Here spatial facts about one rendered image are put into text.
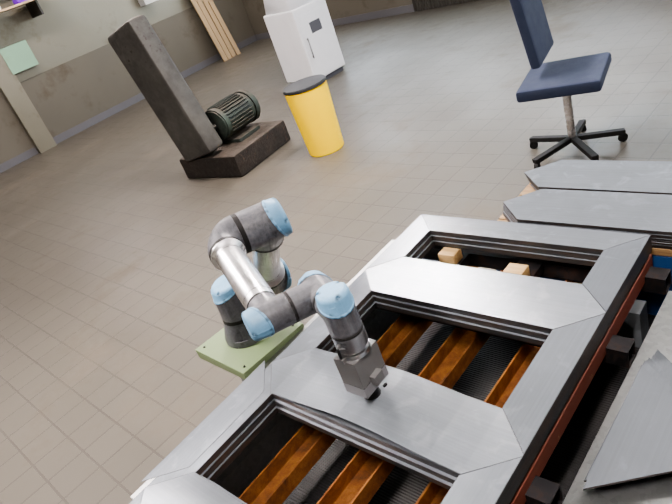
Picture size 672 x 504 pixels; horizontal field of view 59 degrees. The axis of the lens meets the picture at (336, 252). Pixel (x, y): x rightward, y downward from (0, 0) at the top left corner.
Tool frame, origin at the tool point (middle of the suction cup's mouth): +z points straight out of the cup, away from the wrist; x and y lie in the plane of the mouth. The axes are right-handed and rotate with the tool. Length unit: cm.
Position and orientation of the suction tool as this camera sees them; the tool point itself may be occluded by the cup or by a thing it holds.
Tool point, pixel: (373, 396)
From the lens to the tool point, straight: 143.1
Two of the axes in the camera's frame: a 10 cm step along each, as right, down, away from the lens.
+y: 6.0, -5.6, 5.7
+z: 3.1, 8.2, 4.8
